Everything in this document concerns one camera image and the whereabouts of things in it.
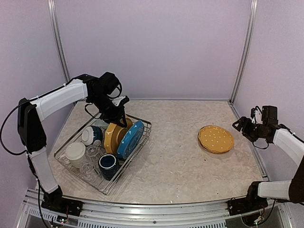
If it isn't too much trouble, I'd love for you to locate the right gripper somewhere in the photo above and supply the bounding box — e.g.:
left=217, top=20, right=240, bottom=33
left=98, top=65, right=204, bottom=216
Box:
left=233, top=116, right=266, bottom=142

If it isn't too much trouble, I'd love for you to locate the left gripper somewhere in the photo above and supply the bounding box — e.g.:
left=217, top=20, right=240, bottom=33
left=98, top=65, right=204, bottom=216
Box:
left=89, top=92, right=127, bottom=127

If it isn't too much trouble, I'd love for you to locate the yellow dotted plate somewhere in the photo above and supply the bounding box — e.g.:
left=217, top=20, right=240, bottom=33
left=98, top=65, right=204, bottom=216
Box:
left=198, top=125, right=234, bottom=142
left=104, top=116, right=133, bottom=155

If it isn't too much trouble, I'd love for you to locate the cream bird plate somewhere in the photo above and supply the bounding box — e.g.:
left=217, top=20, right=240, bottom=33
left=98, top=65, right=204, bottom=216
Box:
left=199, top=141, right=234, bottom=154

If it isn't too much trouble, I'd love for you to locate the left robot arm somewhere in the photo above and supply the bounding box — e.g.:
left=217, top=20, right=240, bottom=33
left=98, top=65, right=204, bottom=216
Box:
left=6, top=72, right=129, bottom=211

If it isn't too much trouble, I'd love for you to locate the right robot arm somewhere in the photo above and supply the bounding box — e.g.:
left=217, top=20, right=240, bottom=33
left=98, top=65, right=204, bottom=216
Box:
left=228, top=105, right=304, bottom=214

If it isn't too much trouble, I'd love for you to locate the light striped bowl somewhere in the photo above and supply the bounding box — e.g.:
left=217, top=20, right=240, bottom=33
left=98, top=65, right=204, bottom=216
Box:
left=95, top=119, right=109, bottom=127

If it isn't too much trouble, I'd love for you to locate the blue dotted plate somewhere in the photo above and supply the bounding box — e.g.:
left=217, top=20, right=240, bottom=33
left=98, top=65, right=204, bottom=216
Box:
left=117, top=120, right=144, bottom=161

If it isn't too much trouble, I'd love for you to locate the dark teal striped bowl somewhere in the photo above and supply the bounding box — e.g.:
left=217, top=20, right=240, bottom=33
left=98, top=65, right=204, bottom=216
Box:
left=81, top=125, right=103, bottom=146

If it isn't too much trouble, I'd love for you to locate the clear glass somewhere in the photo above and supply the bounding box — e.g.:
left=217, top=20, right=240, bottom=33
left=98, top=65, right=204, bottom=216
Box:
left=85, top=145, right=101, bottom=164
left=80, top=161, right=95, bottom=178

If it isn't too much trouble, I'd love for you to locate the dark blue mug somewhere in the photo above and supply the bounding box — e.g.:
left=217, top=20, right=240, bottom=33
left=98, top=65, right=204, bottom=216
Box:
left=98, top=153, right=120, bottom=181

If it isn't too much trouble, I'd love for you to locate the white cup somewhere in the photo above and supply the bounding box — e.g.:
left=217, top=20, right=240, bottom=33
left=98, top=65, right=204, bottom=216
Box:
left=59, top=142, right=86, bottom=169

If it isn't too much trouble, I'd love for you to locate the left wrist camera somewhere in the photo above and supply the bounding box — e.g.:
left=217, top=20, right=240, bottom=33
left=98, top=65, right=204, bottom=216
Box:
left=112, top=95, right=130, bottom=107

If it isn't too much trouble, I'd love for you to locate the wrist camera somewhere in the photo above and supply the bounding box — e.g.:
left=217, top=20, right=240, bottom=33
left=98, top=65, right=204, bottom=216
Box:
left=112, top=95, right=130, bottom=107
left=250, top=106, right=262, bottom=124

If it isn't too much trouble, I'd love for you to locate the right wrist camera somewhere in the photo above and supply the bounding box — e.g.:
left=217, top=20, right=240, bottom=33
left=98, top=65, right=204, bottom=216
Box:
left=250, top=106, right=262, bottom=124

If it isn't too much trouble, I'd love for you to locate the wire dish rack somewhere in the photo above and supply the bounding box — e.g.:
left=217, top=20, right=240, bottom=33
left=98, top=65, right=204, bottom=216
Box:
left=54, top=114, right=152, bottom=195

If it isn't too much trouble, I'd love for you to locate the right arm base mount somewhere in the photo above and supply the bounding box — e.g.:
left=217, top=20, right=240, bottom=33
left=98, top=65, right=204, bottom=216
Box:
left=227, top=197, right=268, bottom=216

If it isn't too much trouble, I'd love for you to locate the aluminium front rail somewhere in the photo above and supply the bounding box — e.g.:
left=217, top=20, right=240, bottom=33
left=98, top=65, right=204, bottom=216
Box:
left=13, top=189, right=295, bottom=228

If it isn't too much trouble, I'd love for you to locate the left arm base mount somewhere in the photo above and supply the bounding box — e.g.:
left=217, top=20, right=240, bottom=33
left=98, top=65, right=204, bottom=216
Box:
left=41, top=198, right=83, bottom=217

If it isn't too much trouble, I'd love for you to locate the right aluminium post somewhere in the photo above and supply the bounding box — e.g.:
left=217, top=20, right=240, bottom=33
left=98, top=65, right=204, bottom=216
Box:
left=229, top=0, right=258, bottom=105

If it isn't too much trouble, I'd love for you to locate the aluminium post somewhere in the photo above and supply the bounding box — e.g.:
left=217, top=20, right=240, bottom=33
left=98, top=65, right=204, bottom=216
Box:
left=47, top=0, right=71, bottom=82
left=229, top=0, right=258, bottom=105

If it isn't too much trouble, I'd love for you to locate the left aluminium post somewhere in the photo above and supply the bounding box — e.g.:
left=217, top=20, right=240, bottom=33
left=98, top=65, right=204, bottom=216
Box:
left=47, top=0, right=71, bottom=82

